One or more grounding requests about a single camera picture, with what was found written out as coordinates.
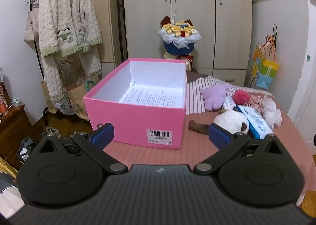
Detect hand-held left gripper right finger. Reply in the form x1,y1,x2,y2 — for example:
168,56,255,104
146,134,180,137
194,124,283,175

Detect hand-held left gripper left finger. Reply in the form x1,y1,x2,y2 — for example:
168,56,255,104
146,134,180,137
37,123,128,175

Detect white and brown plush toy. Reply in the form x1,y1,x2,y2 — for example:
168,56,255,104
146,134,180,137
189,109,250,139

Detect pink cardboard box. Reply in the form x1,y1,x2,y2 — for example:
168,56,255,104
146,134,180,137
83,58,187,150

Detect small tissue packet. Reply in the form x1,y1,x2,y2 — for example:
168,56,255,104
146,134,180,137
222,96,237,110

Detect purple plush toy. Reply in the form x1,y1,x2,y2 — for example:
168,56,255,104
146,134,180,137
200,84,231,111

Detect blue wet wipes packet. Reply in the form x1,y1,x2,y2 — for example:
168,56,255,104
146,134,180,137
233,106,274,139

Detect pink fluffy pompom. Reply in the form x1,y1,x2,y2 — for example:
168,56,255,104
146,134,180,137
233,90,252,105

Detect white fluffy toy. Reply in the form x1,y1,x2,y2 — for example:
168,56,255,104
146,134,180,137
262,96,282,127

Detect pair of grey shoes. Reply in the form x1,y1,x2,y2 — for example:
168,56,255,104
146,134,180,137
41,127,63,139

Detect printed paper sheet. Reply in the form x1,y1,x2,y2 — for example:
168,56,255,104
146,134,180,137
120,80,184,107

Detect dark brown bedding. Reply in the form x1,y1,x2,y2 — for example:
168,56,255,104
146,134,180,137
186,70,210,84

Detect cream fleece pajama pants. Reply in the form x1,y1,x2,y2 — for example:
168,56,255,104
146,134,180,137
41,47,102,104

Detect black plastic bag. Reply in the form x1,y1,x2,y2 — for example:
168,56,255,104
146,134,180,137
17,137,39,164

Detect cream container with red ribbon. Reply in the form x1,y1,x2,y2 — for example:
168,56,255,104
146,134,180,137
165,52,195,71

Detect colourful gift bag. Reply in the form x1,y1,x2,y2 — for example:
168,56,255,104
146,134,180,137
251,24,280,89

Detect wooden nightstand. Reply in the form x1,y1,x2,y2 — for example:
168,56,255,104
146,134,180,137
0,104,33,164

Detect white door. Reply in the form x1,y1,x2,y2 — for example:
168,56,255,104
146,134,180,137
288,0,316,143

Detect yellow cloth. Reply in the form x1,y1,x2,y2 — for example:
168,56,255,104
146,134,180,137
0,157,19,174

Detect flower bouquet with blue wrap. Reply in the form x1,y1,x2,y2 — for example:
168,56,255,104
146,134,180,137
158,11,201,55

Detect red labelled bottle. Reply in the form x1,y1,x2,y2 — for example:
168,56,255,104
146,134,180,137
0,67,11,117

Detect beige side cabinet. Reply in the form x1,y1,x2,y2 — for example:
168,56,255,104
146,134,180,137
74,0,116,70

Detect beige wardrobe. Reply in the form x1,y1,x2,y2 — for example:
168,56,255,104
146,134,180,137
123,0,253,87

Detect cream fleece pajama top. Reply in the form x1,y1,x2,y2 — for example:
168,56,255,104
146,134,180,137
38,0,102,58

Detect beige tote bag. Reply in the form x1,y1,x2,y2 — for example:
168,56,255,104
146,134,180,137
23,0,42,50

